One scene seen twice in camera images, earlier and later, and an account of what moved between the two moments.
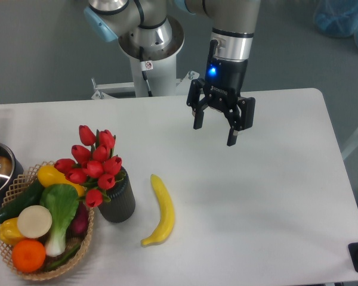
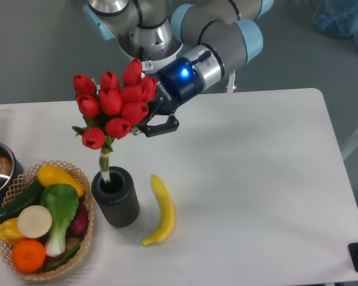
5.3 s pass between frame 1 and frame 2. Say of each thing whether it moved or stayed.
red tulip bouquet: moved
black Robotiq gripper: moved
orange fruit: stayed
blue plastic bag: stayed
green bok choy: stayed
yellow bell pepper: stayed
